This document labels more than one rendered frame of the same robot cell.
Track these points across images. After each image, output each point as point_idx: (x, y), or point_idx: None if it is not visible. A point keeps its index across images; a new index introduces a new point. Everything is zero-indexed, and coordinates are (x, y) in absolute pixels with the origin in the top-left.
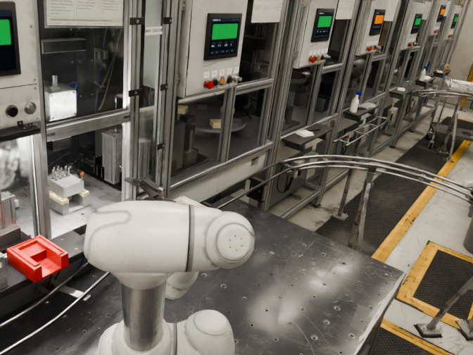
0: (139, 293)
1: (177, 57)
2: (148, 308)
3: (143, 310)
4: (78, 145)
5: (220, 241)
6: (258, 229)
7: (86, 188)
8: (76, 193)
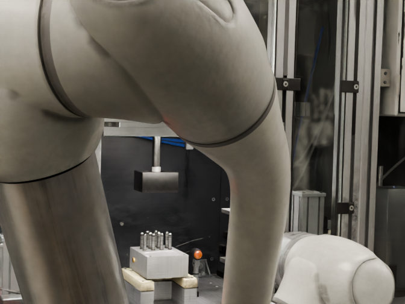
0: (8, 209)
1: (379, 34)
2: (48, 282)
3: (38, 291)
4: (219, 228)
5: None
6: None
7: (210, 292)
8: (172, 276)
